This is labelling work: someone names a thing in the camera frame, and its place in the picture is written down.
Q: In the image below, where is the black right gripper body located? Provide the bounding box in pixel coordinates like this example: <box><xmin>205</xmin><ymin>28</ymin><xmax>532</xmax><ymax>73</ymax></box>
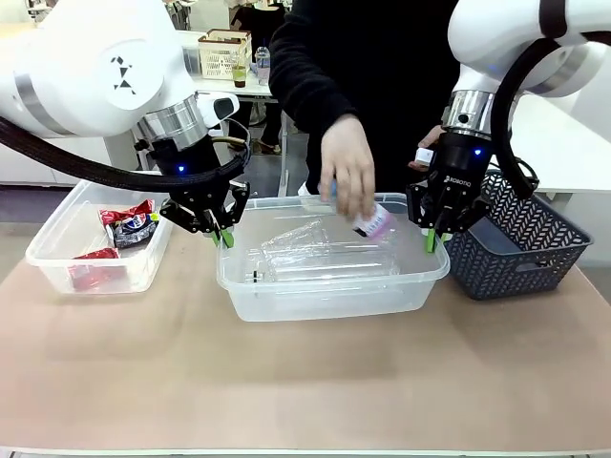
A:
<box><xmin>431</xmin><ymin>130</ymin><xmax>494</xmax><ymax>204</ymax></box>

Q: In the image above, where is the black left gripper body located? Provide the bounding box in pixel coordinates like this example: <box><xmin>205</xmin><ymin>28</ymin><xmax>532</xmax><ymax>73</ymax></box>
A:
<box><xmin>150</xmin><ymin>132</ymin><xmax>236</xmax><ymax>214</ymax></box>

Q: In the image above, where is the clear bottle pink label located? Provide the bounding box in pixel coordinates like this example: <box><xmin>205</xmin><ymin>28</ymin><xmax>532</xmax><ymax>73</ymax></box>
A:
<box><xmin>327</xmin><ymin>179</ymin><xmax>396</xmax><ymax>239</ymax></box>

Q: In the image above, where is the black blue snack wrapper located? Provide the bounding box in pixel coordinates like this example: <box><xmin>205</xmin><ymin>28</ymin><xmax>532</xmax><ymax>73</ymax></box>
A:
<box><xmin>106</xmin><ymin>211</ymin><xmax>162</xmax><ymax>250</ymax></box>

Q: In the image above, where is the red snack wrapper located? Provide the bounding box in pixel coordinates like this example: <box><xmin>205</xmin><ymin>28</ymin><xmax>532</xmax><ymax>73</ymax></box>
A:
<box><xmin>98</xmin><ymin>199</ymin><xmax>158</xmax><ymax>226</ymax></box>
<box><xmin>66</xmin><ymin>247</ymin><xmax>129</xmax><ymax>293</ymax></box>

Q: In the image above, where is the crushed clear plastic bottle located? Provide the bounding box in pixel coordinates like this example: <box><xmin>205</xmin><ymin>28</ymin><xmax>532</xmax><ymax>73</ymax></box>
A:
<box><xmin>259</xmin><ymin>220</ymin><xmax>336</xmax><ymax>260</ymax></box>

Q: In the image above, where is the clear plastic container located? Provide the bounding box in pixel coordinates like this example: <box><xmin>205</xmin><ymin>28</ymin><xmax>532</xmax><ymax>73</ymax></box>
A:
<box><xmin>216</xmin><ymin>191</ymin><xmax>452</xmax><ymax>323</ymax></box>
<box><xmin>24</xmin><ymin>179</ymin><xmax>175</xmax><ymax>296</ymax></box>

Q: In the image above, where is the person right forearm black sleeve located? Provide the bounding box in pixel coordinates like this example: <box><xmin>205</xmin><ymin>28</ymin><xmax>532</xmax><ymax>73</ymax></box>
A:
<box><xmin>267</xmin><ymin>28</ymin><xmax>360</xmax><ymax>139</ymax></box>

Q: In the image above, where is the dark blue woven plastic basket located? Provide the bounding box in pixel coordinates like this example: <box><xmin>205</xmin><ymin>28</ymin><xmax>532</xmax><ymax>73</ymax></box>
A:
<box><xmin>440</xmin><ymin>170</ymin><xmax>595</xmax><ymax>302</ymax></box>

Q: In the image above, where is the person left hand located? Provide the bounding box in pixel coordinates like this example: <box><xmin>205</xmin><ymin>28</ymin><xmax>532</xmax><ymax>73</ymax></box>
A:
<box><xmin>407</xmin><ymin>124</ymin><xmax>449</xmax><ymax>172</ymax></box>

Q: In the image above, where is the person right hand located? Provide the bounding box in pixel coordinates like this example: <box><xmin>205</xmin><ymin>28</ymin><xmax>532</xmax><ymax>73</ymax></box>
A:
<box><xmin>318</xmin><ymin>115</ymin><xmax>379</xmax><ymax>221</ymax></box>

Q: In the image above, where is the white side table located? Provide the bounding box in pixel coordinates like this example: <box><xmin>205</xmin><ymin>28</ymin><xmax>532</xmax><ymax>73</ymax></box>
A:
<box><xmin>495</xmin><ymin>92</ymin><xmax>611</xmax><ymax>196</ymax></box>

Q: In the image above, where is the white background table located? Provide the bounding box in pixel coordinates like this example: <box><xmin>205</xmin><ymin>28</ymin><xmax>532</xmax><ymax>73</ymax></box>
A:
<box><xmin>175</xmin><ymin>28</ymin><xmax>289</xmax><ymax>185</ymax></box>

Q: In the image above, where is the cup with brown drink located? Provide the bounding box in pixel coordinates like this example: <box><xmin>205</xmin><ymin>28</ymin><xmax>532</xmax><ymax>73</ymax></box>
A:
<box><xmin>230</xmin><ymin>49</ymin><xmax>250</xmax><ymax>90</ymax></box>

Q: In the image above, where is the clear storage bin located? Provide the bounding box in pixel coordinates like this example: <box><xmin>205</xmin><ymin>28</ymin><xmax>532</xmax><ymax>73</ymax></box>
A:
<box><xmin>180</xmin><ymin>44</ymin><xmax>202</xmax><ymax>76</ymax></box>

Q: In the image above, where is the white slotted crate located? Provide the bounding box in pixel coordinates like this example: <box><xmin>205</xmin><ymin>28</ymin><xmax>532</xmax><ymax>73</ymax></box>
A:
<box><xmin>197</xmin><ymin>29</ymin><xmax>253</xmax><ymax>81</ymax></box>

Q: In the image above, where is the person in black sweater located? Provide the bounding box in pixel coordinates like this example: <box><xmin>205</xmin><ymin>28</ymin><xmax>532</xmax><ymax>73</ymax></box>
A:
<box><xmin>267</xmin><ymin>0</ymin><xmax>479</xmax><ymax>198</ymax></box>

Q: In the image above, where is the clear bottle on table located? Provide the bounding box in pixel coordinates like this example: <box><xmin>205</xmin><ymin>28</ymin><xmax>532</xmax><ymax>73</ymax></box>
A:
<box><xmin>253</xmin><ymin>46</ymin><xmax>273</xmax><ymax>88</ymax></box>

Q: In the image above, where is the white cabinet wooden top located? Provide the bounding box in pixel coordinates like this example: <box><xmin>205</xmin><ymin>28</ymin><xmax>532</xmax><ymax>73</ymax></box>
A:
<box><xmin>0</xmin><ymin>132</ymin><xmax>145</xmax><ymax>188</ymax></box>

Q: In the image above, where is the background person in black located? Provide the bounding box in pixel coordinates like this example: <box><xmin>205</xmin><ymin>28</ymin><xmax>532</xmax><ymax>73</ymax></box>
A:
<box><xmin>230</xmin><ymin>0</ymin><xmax>288</xmax><ymax>155</ymax></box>

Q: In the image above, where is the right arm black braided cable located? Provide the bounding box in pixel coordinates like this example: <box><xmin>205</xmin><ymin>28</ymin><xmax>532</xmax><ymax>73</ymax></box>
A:
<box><xmin>489</xmin><ymin>30</ymin><xmax>611</xmax><ymax>201</ymax></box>

